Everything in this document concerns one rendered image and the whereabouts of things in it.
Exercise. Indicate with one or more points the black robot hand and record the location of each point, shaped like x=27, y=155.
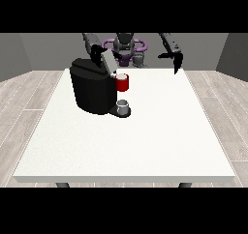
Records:
x=96, y=54
x=177, y=61

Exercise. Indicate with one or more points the black coffee machine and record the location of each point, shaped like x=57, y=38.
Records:
x=90, y=89

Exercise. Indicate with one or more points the pale grey machine lid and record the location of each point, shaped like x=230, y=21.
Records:
x=109, y=62

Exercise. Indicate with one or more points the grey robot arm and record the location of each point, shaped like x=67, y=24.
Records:
x=171, y=43
x=90, y=40

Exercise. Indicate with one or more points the red pod holder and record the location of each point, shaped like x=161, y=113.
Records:
x=122, y=84

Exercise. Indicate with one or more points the grey robot trunk purple rings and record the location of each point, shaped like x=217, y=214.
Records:
x=124, y=46

